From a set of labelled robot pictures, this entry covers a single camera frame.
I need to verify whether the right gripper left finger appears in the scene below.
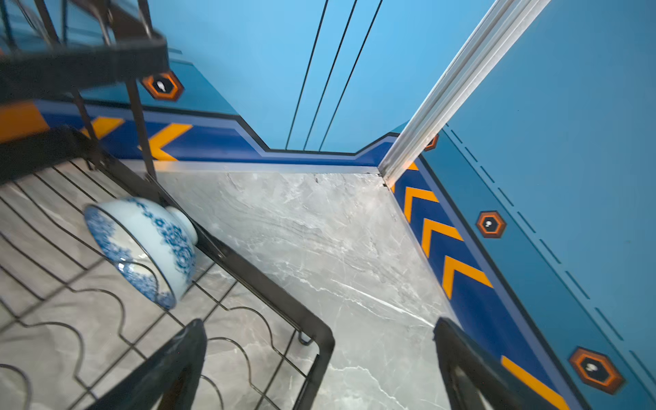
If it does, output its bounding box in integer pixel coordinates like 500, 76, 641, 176
90, 319, 208, 409

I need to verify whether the blue floral white bowl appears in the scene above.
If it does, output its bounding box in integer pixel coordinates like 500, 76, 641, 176
83, 196, 198, 310

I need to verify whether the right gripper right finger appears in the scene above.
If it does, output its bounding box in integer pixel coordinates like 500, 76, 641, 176
434, 317, 554, 409

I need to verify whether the black wire dish rack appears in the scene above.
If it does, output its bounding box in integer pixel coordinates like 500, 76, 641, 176
1, 1, 335, 409

